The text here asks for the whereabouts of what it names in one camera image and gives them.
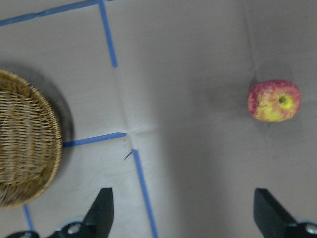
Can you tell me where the woven wicker basket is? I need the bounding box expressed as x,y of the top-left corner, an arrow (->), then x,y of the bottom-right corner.
0,70 -> 62,209

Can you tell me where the red yellow apple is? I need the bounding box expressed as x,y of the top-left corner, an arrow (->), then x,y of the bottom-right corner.
248,80 -> 301,122

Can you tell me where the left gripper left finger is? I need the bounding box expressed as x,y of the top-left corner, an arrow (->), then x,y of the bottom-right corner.
50,188 -> 114,238

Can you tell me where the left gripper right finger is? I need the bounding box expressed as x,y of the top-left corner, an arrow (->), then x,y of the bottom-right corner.
253,188 -> 317,238

